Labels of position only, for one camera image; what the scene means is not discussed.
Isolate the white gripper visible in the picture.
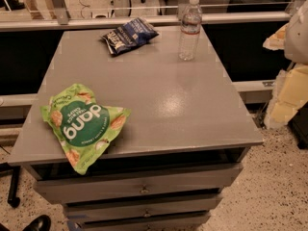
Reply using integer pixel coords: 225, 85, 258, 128
263, 0, 308, 129

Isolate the clear plastic water bottle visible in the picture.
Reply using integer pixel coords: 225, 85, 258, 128
179, 0, 202, 61

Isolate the grey drawer cabinet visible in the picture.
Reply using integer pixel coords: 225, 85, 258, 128
10, 26, 262, 231

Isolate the blue snack bag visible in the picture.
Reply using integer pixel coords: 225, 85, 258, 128
102, 17, 159, 56

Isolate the green Dang chips bag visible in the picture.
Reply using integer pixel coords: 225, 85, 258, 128
40, 84, 131, 175

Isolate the black shoe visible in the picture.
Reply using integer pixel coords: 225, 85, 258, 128
22, 215, 51, 231

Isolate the black stand leg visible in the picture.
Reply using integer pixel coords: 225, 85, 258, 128
8, 167, 20, 208

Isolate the grey metal rail frame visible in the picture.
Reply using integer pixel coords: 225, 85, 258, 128
0, 12, 291, 104

